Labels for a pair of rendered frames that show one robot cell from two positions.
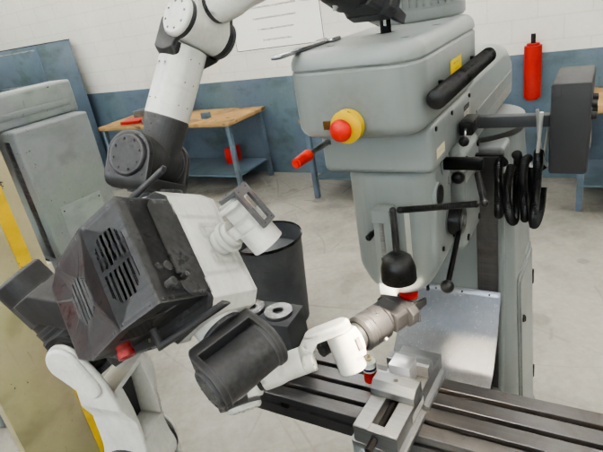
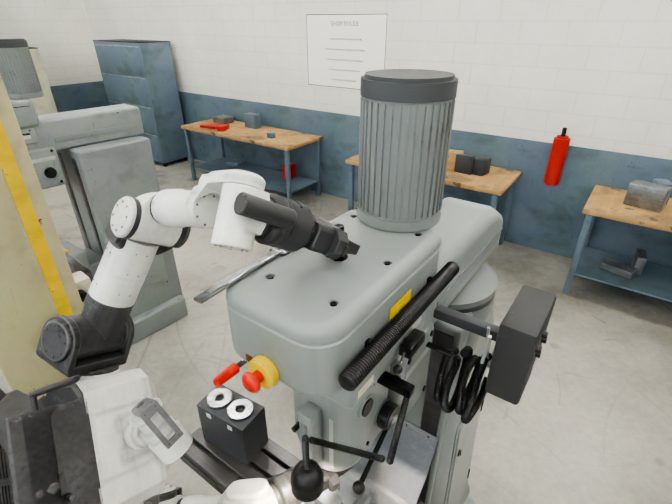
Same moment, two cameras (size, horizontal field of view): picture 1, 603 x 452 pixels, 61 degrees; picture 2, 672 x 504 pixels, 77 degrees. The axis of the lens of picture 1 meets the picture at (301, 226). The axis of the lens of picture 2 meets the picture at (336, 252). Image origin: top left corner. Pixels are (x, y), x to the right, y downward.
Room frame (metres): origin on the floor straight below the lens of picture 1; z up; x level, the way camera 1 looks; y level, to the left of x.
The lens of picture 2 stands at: (0.35, -0.27, 2.31)
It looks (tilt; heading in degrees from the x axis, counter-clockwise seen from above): 29 degrees down; 3
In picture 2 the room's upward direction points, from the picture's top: straight up
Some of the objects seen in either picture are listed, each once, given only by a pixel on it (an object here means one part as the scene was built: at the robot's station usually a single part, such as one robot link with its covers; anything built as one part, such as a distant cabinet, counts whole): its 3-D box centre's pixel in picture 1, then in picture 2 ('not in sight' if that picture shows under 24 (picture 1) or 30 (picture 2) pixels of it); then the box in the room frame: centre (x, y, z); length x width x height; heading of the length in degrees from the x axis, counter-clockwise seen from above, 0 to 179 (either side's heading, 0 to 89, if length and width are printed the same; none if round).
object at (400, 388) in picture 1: (396, 386); not in sight; (1.06, -0.17, 0.99); 0.12 x 0.06 x 0.04; 54
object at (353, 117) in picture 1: (347, 126); (263, 372); (0.90, -0.11, 1.76); 0.06 x 0.02 x 0.06; 57
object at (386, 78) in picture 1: (391, 71); (342, 286); (1.10, -0.25, 1.81); 0.47 x 0.26 x 0.16; 147
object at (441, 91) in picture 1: (465, 73); (407, 313); (1.04, -0.38, 1.79); 0.45 x 0.04 x 0.04; 147
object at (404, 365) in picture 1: (403, 369); (328, 502); (1.11, -0.21, 1.01); 0.06 x 0.05 x 0.06; 54
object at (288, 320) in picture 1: (270, 334); (233, 422); (1.39, 0.16, 1.00); 0.22 x 0.12 x 0.20; 62
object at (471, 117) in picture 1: (465, 130); (405, 350); (1.07, -0.39, 1.66); 0.12 x 0.04 x 0.04; 147
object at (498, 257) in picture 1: (468, 315); (420, 422); (1.61, -0.57, 0.78); 0.50 x 0.46 x 1.56; 147
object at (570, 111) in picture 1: (574, 118); (522, 343); (1.16, -0.68, 1.62); 0.20 x 0.09 x 0.21; 147
